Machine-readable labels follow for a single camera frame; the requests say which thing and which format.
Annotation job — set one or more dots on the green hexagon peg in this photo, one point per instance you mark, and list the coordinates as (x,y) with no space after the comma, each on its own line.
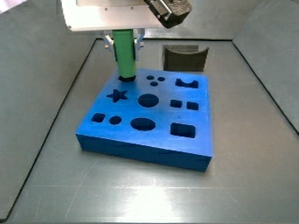
(124,52)

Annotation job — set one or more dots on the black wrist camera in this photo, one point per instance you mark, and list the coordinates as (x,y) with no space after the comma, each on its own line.
(169,11)

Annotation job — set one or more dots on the black curved bracket stand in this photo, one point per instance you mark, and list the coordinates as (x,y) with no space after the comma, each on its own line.
(184,58)

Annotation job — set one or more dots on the blue foam shape board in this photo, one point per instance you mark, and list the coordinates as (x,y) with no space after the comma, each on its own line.
(152,119)

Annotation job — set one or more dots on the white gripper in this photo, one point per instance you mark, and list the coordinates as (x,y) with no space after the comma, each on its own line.
(97,15)

